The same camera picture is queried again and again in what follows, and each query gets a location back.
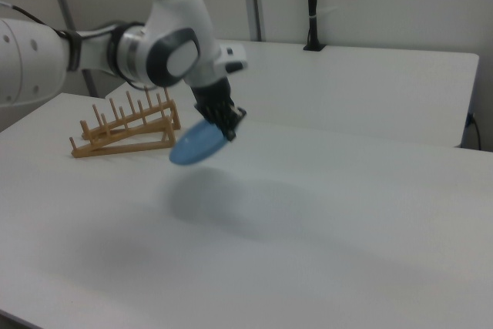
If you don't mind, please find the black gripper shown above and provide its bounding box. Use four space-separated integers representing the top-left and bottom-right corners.
191 77 248 143

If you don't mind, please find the blue round plate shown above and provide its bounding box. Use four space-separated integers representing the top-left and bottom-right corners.
168 118 230 167

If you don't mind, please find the wooden plate rack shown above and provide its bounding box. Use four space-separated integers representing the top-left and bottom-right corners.
69 89 183 159

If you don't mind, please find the black clamped mount pole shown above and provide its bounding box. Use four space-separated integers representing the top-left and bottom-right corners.
302 0 328 53

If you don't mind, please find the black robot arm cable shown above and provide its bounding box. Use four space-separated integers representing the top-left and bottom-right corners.
0 0 67 35

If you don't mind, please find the black cable at table edge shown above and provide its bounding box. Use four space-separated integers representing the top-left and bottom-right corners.
467 112 483 150

